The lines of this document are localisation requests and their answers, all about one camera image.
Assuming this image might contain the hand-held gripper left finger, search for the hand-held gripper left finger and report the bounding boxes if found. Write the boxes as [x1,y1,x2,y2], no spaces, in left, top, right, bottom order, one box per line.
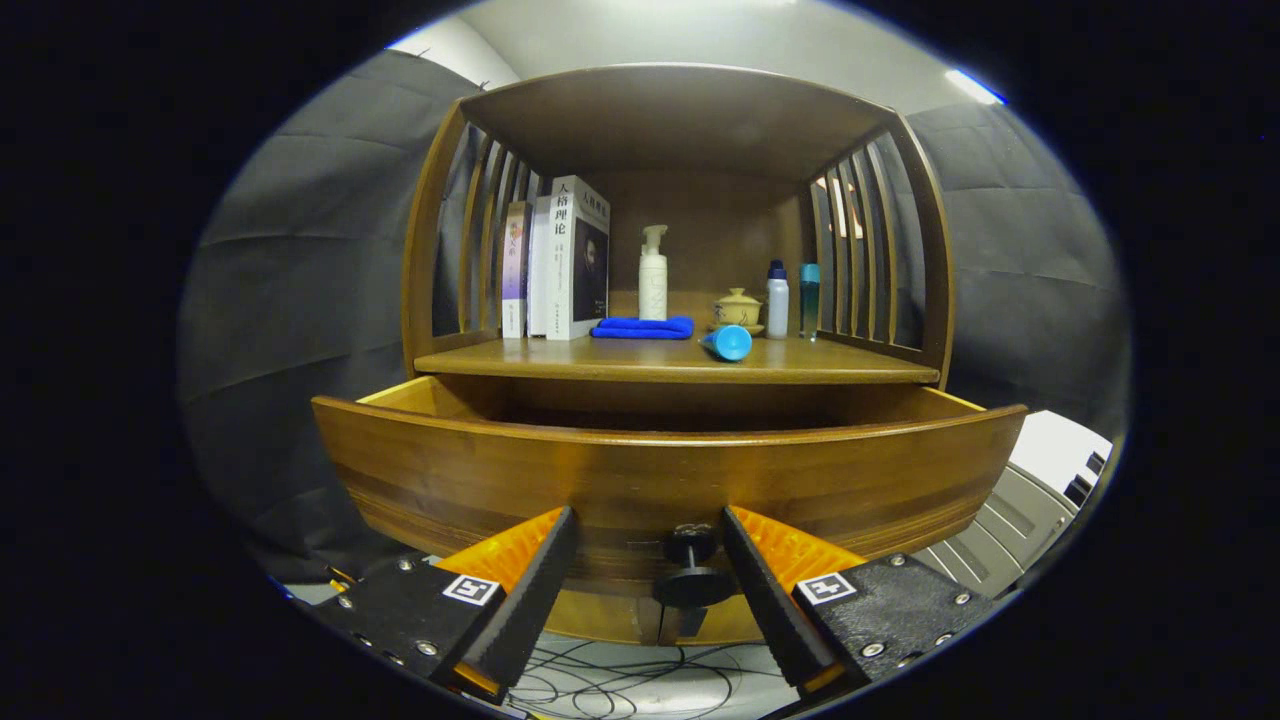
[312,505,579,701]

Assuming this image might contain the white bottle with blue cap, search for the white bottle with blue cap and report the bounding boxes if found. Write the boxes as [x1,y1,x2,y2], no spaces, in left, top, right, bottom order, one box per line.
[766,260,791,340]

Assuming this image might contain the thin white book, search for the thin white book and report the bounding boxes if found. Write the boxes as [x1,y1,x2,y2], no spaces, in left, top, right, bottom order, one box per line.
[527,196,554,338]

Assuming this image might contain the black door handle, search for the black door handle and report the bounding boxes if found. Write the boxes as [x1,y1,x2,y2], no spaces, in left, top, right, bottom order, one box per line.
[658,605,707,643]

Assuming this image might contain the small ceiling light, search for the small ceiling light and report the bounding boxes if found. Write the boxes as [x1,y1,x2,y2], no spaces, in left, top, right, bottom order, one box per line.
[945,67,1006,106]

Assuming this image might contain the black floor cables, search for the black floor cables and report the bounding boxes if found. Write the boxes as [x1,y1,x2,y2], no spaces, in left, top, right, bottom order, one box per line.
[500,640,801,720]

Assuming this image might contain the purple book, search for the purple book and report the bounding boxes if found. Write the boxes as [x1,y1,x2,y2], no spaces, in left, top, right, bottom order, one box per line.
[501,201,532,339]

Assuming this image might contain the blue folded cloth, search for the blue folded cloth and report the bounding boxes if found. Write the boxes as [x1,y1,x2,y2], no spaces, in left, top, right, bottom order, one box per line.
[590,316,695,341]

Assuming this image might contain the yellow lidded teacup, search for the yellow lidded teacup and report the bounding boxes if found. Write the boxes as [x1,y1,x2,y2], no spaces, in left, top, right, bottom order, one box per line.
[713,287,763,328]

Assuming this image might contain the white book with portrait cover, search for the white book with portrait cover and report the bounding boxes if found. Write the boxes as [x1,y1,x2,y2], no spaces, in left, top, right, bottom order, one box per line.
[546,175,612,342]

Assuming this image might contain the white and blue tube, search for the white and blue tube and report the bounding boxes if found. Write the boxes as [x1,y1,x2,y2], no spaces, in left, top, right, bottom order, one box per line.
[699,324,754,362]

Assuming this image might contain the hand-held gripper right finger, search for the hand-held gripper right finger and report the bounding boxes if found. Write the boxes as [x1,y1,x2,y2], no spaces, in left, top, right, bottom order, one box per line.
[722,505,1001,701]

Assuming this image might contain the white pump bottle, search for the white pump bottle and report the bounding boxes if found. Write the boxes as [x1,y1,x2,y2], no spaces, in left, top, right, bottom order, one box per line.
[638,224,670,322]

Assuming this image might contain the wooden cabinet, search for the wooden cabinet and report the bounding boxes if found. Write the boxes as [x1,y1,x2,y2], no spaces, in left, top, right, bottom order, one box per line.
[400,63,956,646]

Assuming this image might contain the white and grey case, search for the white and grey case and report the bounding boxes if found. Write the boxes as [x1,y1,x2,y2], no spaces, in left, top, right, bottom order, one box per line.
[915,410,1113,601]

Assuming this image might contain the wooden countertop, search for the wooden countertop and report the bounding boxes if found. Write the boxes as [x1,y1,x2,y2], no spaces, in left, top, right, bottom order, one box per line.
[413,320,941,386]

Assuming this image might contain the black drawer knob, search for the black drawer knob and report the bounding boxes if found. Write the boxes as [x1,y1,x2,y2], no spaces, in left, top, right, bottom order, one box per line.
[653,523,739,608]

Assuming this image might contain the wooden drawer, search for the wooden drawer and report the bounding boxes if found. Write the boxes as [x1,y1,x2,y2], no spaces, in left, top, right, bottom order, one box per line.
[312,375,1029,601]

